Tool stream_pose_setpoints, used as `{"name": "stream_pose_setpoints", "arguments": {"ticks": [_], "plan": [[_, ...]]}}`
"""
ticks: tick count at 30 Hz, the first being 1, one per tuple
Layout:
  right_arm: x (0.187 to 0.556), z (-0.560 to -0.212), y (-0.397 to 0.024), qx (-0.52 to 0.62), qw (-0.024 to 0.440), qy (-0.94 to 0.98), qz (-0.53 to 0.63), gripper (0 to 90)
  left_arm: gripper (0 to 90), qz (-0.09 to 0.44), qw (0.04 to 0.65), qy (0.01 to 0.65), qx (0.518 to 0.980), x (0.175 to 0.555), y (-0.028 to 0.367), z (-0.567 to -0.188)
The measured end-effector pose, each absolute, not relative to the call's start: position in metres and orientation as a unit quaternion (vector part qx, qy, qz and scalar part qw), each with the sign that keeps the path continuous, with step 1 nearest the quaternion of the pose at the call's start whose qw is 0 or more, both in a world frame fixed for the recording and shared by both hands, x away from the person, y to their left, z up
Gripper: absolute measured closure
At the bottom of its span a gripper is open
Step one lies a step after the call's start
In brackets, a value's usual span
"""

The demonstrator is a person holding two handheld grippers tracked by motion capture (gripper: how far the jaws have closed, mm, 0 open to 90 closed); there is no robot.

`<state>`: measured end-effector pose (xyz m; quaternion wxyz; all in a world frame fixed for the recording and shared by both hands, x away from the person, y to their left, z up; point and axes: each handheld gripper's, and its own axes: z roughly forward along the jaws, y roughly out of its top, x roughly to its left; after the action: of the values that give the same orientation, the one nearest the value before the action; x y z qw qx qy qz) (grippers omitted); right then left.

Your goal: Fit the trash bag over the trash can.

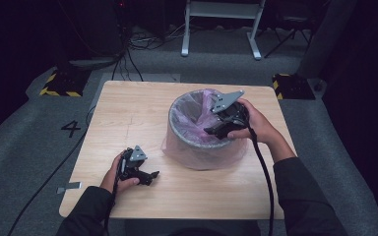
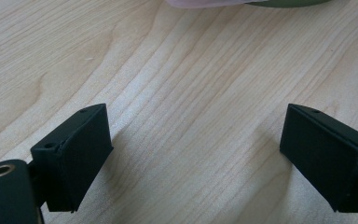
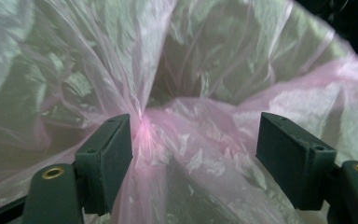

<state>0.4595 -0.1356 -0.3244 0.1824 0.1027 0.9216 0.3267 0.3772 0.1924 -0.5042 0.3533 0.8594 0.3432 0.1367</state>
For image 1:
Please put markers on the dark equipment cabinet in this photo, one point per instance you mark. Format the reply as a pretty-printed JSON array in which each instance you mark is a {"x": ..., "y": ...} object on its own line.
[{"x": 95, "y": 26}]

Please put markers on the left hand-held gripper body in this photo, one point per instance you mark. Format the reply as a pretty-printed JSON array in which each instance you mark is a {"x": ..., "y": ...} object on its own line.
[{"x": 133, "y": 160}]

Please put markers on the black tripod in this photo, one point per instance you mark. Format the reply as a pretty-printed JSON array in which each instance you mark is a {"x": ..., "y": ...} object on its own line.
[{"x": 287, "y": 34}]

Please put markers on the pink plastic bag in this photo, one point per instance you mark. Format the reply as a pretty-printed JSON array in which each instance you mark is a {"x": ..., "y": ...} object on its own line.
[{"x": 190, "y": 157}]

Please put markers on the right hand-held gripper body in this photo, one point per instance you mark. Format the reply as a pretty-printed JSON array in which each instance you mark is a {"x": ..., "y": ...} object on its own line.
[{"x": 233, "y": 114}]

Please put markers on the person's right hand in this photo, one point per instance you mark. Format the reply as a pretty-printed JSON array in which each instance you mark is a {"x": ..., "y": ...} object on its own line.
[{"x": 261, "y": 128}]

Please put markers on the grey curtain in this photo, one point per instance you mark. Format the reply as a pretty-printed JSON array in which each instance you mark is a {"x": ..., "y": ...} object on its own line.
[{"x": 326, "y": 39}]

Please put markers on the yellow black striped base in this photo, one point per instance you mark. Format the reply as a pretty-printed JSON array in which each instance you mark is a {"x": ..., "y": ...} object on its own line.
[
  {"x": 64, "y": 83},
  {"x": 293, "y": 87}
]

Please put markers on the grey tape strip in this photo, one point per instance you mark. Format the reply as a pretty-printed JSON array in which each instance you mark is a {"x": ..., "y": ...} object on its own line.
[{"x": 69, "y": 187}]

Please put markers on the person's left hand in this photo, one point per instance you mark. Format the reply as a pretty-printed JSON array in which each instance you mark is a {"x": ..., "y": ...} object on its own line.
[{"x": 110, "y": 178}]

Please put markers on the green plastic bin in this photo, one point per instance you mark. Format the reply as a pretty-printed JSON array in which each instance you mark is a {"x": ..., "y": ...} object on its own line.
[{"x": 177, "y": 131}]

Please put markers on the white metal stand frame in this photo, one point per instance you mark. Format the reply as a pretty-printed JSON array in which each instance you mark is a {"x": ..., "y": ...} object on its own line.
[{"x": 221, "y": 10}]

